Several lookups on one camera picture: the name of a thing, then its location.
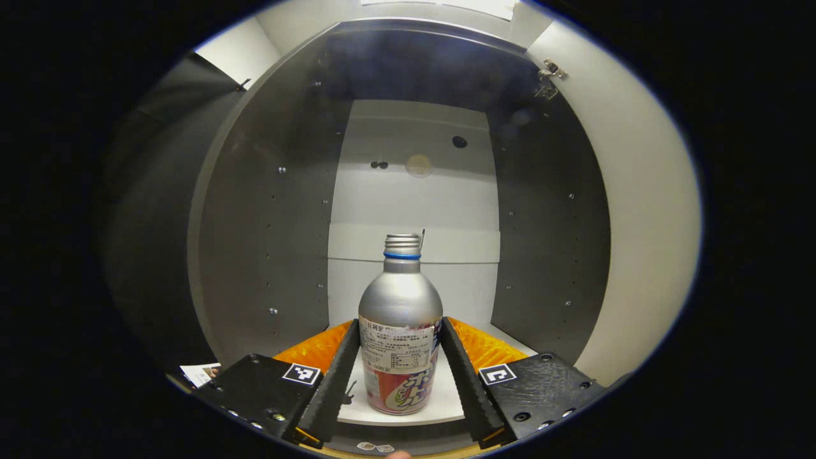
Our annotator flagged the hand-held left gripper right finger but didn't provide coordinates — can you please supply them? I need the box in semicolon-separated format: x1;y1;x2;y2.
440;317;608;450

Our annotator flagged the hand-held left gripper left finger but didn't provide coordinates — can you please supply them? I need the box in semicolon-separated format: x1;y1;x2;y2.
191;319;361;450

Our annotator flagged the silver bottle with label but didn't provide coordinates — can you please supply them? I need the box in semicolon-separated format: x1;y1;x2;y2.
358;233;444;416

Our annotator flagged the dark grey cabinet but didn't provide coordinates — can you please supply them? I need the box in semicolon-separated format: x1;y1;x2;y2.
188;18;613;456

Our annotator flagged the metal door hinge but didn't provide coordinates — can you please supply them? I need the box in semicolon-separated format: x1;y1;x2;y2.
537;59;569;100

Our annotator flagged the long ceiling light panel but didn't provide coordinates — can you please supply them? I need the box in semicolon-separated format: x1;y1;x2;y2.
360;0;517;20

